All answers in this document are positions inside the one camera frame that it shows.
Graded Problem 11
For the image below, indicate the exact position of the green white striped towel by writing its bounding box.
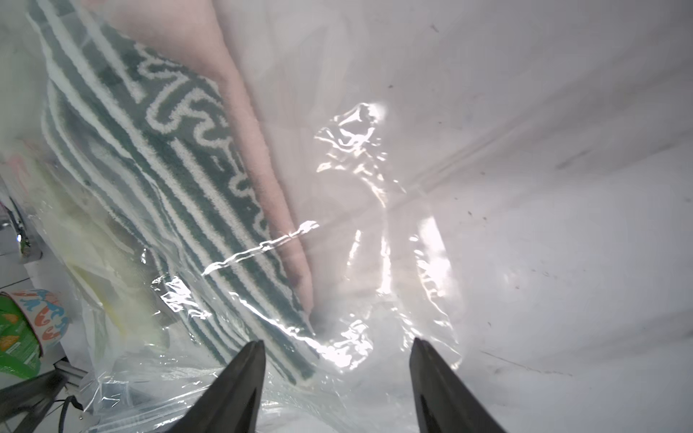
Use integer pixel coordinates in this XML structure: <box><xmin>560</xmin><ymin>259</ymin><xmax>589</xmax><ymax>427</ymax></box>
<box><xmin>27</xmin><ymin>1</ymin><xmax>319</xmax><ymax>384</ymax></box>

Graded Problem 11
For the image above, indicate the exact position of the pale yellow towel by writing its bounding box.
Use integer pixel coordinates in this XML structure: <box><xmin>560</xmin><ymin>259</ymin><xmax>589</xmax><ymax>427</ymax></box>
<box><xmin>7</xmin><ymin>150</ymin><xmax>170</xmax><ymax>350</ymax></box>

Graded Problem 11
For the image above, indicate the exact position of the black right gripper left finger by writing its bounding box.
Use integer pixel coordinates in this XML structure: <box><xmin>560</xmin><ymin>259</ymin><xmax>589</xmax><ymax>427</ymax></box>
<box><xmin>169</xmin><ymin>340</ymin><xmax>266</xmax><ymax>433</ymax></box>

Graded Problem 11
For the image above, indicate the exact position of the pink towel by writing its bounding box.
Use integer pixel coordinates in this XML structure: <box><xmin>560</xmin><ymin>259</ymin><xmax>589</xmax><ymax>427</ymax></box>
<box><xmin>83</xmin><ymin>1</ymin><xmax>314</xmax><ymax>313</ymax></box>

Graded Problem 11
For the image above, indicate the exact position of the clear plastic vacuum bag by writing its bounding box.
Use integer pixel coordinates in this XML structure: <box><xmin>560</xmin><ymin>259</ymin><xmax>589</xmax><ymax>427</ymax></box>
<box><xmin>1</xmin><ymin>1</ymin><xmax>692</xmax><ymax>432</ymax></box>

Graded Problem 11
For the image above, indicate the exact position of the colourful snack packet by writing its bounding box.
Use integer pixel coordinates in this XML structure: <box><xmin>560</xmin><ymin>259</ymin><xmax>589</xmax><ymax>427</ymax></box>
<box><xmin>1</xmin><ymin>289</ymin><xmax>70</xmax><ymax>380</ymax></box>

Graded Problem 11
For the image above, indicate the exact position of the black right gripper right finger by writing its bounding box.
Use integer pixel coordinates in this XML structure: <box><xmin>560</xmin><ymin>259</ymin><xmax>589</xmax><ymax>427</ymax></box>
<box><xmin>409</xmin><ymin>338</ymin><xmax>505</xmax><ymax>433</ymax></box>

